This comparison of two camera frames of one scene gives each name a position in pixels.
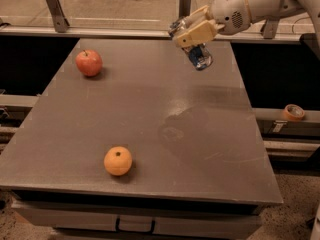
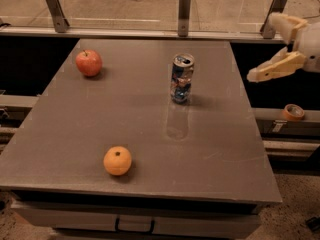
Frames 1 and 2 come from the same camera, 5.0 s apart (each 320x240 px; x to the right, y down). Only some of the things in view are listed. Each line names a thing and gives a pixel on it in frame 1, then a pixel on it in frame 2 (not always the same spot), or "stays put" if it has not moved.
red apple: (89, 62) stays put
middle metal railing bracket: (185, 0) stays put
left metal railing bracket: (58, 18) stays put
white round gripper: (229, 11) -> (310, 47)
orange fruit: (117, 161) stays put
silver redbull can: (198, 53) -> (182, 69)
